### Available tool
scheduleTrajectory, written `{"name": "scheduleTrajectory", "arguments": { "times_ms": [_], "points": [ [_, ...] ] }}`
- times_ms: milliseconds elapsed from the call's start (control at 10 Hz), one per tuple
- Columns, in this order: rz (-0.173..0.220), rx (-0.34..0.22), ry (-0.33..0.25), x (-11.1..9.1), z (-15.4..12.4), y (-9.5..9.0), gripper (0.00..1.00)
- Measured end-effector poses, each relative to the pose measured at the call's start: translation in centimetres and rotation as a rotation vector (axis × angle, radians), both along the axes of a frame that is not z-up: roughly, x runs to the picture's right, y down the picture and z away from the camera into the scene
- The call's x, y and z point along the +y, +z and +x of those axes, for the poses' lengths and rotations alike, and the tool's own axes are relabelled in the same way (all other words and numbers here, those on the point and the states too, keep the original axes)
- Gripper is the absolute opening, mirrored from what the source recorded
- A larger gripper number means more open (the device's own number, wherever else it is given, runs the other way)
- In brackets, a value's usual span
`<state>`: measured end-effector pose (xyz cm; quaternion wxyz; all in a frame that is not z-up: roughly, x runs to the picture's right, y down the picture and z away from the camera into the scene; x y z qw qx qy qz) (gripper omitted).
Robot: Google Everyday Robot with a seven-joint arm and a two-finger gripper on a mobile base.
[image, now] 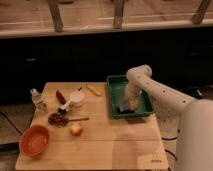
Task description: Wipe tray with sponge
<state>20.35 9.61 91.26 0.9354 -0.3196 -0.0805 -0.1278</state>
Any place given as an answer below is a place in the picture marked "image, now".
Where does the green plastic tray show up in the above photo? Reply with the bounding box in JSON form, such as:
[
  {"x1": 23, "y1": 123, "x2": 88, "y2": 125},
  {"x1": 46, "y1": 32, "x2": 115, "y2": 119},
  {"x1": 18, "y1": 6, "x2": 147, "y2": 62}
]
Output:
[{"x1": 107, "y1": 75, "x2": 154, "y2": 119}]

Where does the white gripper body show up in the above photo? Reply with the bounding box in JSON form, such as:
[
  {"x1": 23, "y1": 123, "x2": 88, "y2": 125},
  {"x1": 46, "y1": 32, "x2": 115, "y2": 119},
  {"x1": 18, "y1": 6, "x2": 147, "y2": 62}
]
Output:
[{"x1": 124, "y1": 91, "x2": 139, "y2": 110}]

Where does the yellow banana piece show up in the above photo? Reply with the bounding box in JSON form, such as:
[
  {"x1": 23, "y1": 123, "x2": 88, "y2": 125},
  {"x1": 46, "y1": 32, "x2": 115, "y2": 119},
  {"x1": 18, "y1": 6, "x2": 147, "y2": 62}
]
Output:
[{"x1": 86, "y1": 85, "x2": 101, "y2": 96}]

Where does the red chili pepper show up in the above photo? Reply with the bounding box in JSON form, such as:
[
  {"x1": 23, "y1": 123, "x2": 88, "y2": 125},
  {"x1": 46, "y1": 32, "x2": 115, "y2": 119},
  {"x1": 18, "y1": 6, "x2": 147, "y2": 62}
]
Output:
[{"x1": 56, "y1": 90, "x2": 66, "y2": 104}]

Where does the white measuring cup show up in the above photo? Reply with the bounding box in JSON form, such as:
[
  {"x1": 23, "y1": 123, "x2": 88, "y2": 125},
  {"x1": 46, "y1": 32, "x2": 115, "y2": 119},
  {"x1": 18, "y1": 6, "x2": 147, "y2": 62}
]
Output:
[{"x1": 58, "y1": 91, "x2": 85, "y2": 114}]

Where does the wooden spoon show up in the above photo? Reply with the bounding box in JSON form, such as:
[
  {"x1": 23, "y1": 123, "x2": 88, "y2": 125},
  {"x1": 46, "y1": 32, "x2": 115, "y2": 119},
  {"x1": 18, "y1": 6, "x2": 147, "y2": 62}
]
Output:
[{"x1": 67, "y1": 117, "x2": 90, "y2": 122}]

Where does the black cable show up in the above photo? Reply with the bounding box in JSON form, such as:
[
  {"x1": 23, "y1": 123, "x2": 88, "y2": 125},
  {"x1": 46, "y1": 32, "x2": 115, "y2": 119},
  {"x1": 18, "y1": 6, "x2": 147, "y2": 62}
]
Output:
[{"x1": 0, "y1": 111, "x2": 24, "y2": 137}]

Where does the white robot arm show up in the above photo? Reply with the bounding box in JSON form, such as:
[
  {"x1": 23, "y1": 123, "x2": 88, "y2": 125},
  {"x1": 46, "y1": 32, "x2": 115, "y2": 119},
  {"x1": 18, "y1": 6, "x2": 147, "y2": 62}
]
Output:
[{"x1": 125, "y1": 65, "x2": 213, "y2": 171}]

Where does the orange bowl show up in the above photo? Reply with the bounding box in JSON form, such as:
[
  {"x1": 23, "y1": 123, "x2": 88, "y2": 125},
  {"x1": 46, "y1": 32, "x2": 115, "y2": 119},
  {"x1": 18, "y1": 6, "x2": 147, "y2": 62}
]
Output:
[{"x1": 19, "y1": 125, "x2": 50, "y2": 157}]

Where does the pile of brown nuts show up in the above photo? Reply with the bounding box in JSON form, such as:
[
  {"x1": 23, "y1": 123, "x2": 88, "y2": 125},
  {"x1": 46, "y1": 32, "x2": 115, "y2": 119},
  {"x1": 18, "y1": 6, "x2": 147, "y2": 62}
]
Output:
[{"x1": 48, "y1": 113, "x2": 68, "y2": 127}]

